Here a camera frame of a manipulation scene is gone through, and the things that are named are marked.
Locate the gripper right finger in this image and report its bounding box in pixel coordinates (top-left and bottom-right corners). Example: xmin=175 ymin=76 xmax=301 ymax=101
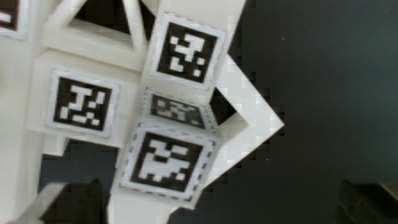
xmin=336 ymin=180 xmax=398 ymax=224

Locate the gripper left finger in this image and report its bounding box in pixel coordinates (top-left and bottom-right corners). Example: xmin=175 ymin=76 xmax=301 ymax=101
xmin=11 ymin=178 xmax=111 ymax=224

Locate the small tagged nut cube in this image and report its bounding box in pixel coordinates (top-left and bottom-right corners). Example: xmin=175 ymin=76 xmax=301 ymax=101
xmin=118 ymin=88 xmax=223 ymax=209

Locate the white chair seat part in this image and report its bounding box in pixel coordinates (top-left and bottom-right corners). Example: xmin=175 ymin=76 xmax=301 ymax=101
xmin=207 ymin=57 xmax=285 ymax=184

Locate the white chair back frame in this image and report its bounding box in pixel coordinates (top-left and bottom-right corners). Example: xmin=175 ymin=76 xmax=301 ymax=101
xmin=0 ymin=0 xmax=246 ymax=224

